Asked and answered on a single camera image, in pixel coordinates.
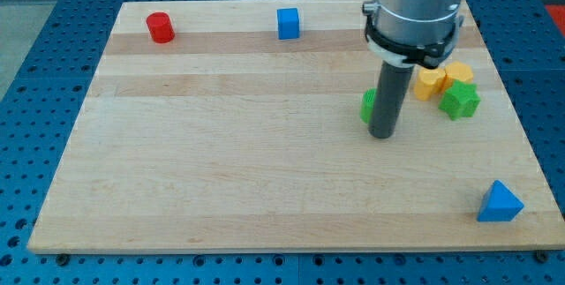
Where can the green cylinder block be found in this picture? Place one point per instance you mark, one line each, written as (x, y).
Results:
(367, 103)

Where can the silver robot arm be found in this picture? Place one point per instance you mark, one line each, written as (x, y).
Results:
(408, 32)

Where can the yellow heart block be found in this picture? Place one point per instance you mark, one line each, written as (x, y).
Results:
(428, 83)

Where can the wooden board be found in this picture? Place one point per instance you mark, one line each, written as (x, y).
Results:
(227, 139)

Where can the blue cube block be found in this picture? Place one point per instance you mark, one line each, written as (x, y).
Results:
(288, 23)

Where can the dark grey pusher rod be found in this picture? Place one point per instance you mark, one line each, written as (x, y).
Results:
(390, 92)

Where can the red cylinder block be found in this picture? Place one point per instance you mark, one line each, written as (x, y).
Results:
(160, 27)

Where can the green star block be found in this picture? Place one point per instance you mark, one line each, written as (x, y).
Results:
(460, 100)

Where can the yellow hexagon block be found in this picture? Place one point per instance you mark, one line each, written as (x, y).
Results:
(457, 71)

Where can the blue triangle block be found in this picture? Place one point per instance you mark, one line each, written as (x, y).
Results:
(499, 204)

